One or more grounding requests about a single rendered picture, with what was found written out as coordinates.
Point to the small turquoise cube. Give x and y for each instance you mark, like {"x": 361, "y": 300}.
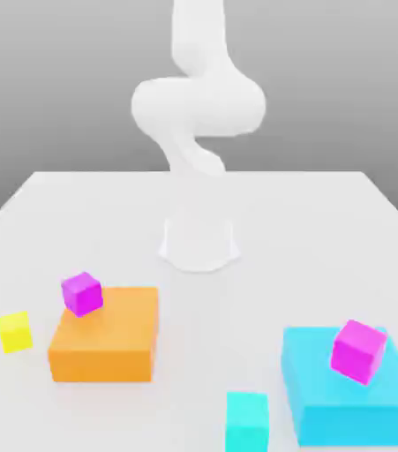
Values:
{"x": 246, "y": 422}

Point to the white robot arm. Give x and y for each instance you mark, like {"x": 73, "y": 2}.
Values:
{"x": 198, "y": 106}

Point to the small magenta cube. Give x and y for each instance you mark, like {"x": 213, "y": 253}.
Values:
{"x": 82, "y": 295}
{"x": 357, "y": 353}

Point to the small yellow cube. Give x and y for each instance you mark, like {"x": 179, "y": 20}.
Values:
{"x": 15, "y": 332}

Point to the large light blue box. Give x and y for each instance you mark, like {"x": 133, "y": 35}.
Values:
{"x": 346, "y": 413}

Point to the large orange box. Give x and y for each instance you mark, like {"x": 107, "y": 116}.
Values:
{"x": 114, "y": 339}

